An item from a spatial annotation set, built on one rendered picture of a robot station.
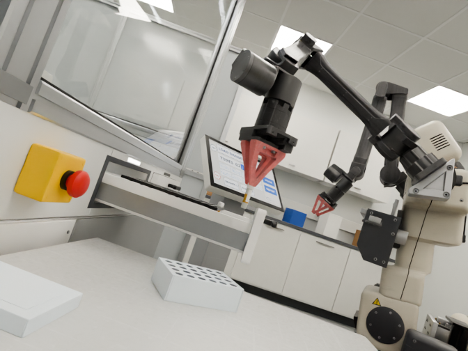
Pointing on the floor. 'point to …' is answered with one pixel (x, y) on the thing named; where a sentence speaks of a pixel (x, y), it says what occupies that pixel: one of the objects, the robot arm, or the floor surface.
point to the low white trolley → (157, 310)
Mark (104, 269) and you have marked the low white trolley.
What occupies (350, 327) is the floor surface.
